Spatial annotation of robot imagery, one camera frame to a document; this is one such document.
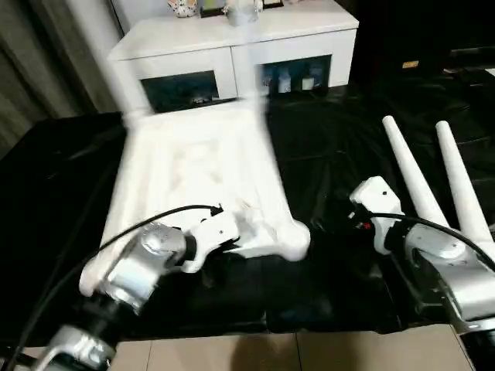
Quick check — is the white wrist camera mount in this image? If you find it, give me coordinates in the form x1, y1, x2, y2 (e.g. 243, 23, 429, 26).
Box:
181, 210, 244, 274
349, 176, 407, 257

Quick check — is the grey-green curtain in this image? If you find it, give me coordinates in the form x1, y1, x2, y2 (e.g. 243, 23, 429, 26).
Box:
0, 0, 121, 155

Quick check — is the white plastic table top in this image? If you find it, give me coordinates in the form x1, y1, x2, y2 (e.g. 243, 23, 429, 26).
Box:
79, 100, 311, 299

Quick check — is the white plastic table leg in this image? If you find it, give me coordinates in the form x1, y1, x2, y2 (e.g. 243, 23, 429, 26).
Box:
381, 115, 452, 230
230, 0, 272, 119
104, 0, 150, 131
435, 120, 495, 249

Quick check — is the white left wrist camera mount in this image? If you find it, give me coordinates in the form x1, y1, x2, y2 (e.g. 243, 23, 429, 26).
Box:
181, 210, 244, 274

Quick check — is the white cabinet with glass doors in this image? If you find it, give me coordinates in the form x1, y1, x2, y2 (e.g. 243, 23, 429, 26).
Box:
107, 0, 360, 114

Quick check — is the black and white bundle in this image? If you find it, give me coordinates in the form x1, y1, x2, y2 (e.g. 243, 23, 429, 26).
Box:
227, 3, 259, 27

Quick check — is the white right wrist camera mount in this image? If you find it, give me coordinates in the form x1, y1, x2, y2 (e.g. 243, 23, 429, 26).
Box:
349, 176, 407, 257

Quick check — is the white spotted plush toy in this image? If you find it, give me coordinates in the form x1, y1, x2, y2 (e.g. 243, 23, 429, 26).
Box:
166, 0, 198, 19

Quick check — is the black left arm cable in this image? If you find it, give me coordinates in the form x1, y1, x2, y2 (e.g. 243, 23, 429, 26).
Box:
7, 204, 224, 371

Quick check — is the black mat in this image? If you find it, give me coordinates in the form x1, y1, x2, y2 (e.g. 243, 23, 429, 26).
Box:
0, 69, 495, 343

